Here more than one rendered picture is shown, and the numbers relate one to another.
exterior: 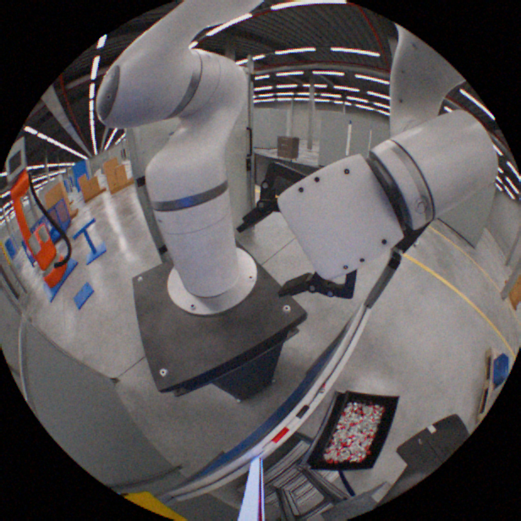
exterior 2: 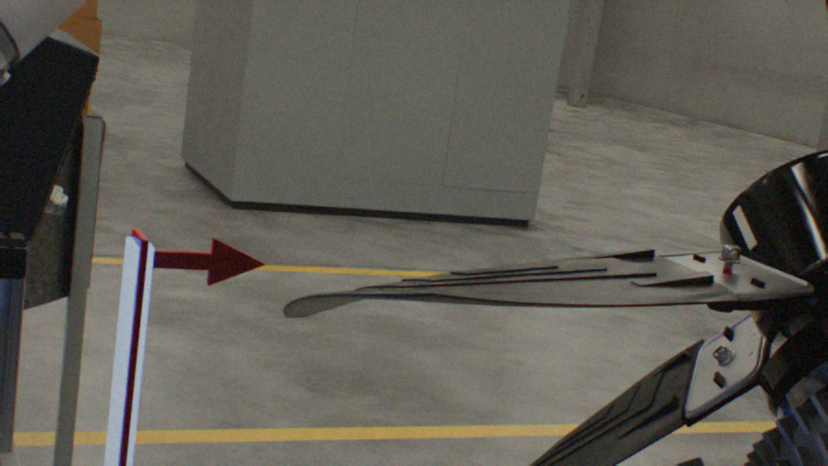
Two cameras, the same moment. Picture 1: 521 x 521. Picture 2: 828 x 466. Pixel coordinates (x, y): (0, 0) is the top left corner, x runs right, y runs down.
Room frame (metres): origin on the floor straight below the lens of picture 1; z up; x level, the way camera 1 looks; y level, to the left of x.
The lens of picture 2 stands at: (-0.48, 0.45, 1.32)
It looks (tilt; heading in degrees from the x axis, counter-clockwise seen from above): 11 degrees down; 295
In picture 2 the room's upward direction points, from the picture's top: 8 degrees clockwise
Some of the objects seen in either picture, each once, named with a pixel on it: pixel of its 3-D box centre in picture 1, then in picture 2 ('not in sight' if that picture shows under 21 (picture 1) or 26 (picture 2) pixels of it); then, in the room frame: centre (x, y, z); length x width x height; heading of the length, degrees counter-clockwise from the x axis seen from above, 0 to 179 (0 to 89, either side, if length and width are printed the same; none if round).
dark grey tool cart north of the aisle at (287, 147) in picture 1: (288, 148); not in sight; (6.70, -0.98, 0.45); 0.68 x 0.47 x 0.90; 52
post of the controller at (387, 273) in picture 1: (381, 282); (2, 346); (0.27, -0.33, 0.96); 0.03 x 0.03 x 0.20; 49
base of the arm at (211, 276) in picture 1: (200, 240); not in sight; (0.25, 0.10, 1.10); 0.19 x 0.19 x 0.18
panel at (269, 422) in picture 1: (272, 420); not in sight; (-0.06, -0.05, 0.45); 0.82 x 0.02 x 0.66; 139
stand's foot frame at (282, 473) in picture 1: (297, 479); not in sight; (-0.61, -0.22, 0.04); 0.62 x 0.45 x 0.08; 139
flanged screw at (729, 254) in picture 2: not in sight; (728, 266); (-0.37, -0.25, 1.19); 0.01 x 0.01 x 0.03
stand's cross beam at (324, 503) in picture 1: (315, 510); not in sight; (-0.62, -0.21, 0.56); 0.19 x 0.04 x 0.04; 139
